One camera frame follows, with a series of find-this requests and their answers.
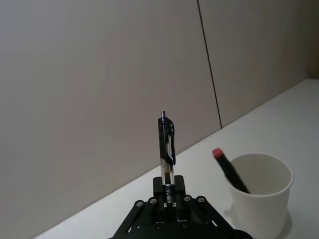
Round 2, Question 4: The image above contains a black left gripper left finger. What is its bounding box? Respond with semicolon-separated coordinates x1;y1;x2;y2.
108;176;165;239

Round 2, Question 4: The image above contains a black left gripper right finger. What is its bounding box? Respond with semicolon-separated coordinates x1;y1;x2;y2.
174;175;253;239

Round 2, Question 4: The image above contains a clear pen with black clip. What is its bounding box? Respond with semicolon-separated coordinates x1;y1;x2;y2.
157;110;178;209

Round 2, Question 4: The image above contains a black marker with red end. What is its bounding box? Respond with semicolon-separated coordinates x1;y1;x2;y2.
211;148;251;195

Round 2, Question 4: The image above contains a white paper cup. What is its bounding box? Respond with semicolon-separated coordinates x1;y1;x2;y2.
224;153;295;238

